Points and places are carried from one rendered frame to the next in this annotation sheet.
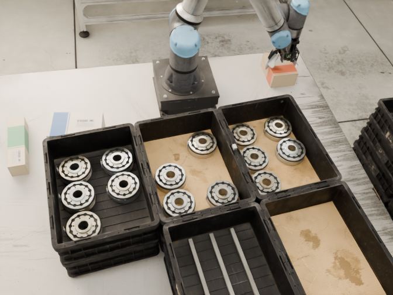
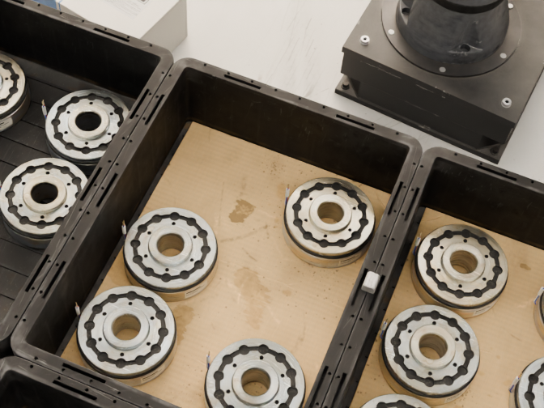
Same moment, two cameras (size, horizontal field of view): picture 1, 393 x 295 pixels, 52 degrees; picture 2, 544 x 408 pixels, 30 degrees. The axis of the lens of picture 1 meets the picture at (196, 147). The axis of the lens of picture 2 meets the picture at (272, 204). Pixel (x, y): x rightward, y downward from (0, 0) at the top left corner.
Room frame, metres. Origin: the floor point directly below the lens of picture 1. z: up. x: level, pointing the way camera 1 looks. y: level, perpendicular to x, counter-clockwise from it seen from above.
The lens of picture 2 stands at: (0.39, -0.34, 1.84)
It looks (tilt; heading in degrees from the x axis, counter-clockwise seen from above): 58 degrees down; 38
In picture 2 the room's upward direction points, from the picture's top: 6 degrees clockwise
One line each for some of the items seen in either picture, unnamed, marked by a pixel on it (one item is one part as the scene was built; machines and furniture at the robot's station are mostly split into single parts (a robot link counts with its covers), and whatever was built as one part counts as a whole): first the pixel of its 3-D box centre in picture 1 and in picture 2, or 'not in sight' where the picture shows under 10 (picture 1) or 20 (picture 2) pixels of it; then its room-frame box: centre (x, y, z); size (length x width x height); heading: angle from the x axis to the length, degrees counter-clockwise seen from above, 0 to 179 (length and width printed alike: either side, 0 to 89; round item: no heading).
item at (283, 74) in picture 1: (278, 69); not in sight; (1.48, -0.35, 0.74); 0.16 x 0.12 x 0.07; 16
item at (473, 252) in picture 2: (242, 133); (463, 262); (0.95, -0.16, 0.86); 0.05 x 0.05 x 0.01
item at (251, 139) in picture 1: (242, 133); (462, 264); (0.95, -0.16, 0.86); 0.10 x 0.10 x 0.01
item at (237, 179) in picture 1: (190, 170); (229, 265); (0.76, 0.01, 0.87); 0.40 x 0.30 x 0.11; 22
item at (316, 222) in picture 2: (202, 141); (330, 213); (0.89, -0.02, 0.86); 0.05 x 0.05 x 0.01
